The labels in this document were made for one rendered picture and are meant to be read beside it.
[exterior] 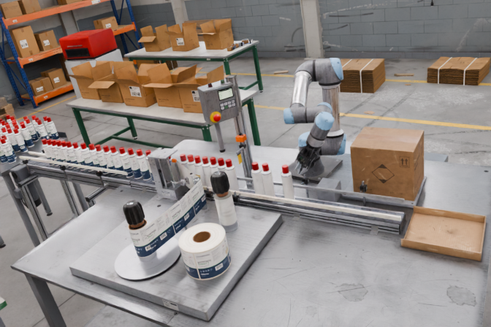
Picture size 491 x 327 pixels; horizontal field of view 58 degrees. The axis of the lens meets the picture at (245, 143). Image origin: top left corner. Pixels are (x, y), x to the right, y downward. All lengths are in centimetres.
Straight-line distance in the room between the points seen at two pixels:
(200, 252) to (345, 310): 60
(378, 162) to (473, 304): 76
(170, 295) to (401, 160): 119
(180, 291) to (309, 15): 669
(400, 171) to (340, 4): 582
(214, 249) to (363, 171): 87
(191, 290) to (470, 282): 107
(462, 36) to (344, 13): 188
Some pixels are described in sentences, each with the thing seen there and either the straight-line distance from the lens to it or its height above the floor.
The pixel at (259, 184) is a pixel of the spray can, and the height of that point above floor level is 97.
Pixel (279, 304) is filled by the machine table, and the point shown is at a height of 83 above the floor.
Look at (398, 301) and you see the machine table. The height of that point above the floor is 83.
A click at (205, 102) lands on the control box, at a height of 141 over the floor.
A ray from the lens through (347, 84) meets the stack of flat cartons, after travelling 625.
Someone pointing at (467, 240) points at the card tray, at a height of 83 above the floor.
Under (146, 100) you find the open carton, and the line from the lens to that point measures 454.
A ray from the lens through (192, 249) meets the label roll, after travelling 185.
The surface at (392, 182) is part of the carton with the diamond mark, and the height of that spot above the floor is 94.
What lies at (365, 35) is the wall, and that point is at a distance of 775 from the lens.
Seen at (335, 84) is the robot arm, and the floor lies 137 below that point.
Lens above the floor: 211
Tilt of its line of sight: 24 degrees down
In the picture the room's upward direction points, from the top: 11 degrees counter-clockwise
